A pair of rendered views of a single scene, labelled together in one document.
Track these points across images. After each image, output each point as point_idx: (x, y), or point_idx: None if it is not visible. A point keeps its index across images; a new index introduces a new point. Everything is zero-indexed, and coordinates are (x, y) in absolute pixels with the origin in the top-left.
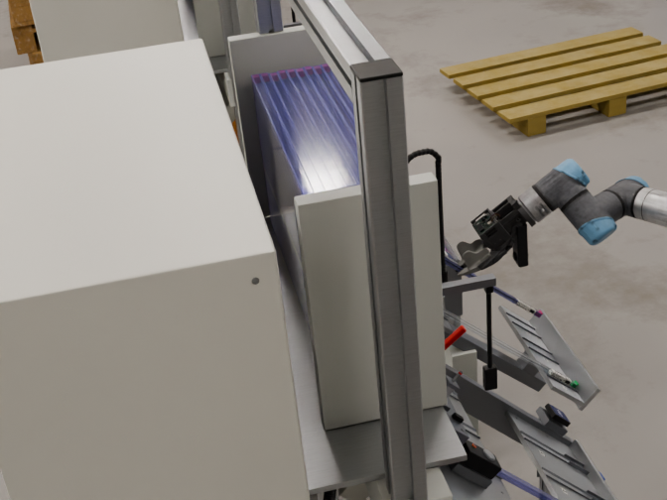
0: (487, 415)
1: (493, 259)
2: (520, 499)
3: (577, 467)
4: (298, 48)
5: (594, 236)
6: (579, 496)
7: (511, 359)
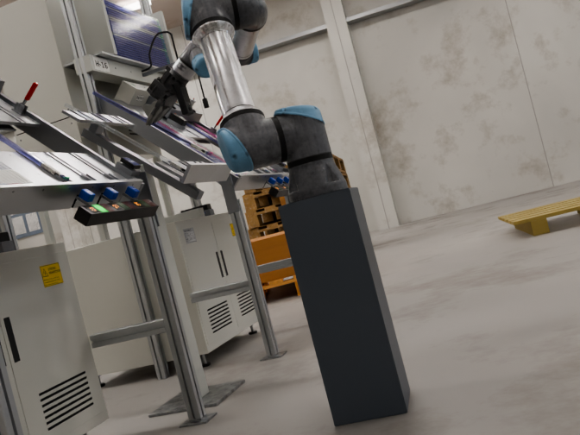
0: None
1: (155, 104)
2: (293, 362)
3: (110, 179)
4: None
5: (194, 66)
6: (67, 168)
7: (177, 177)
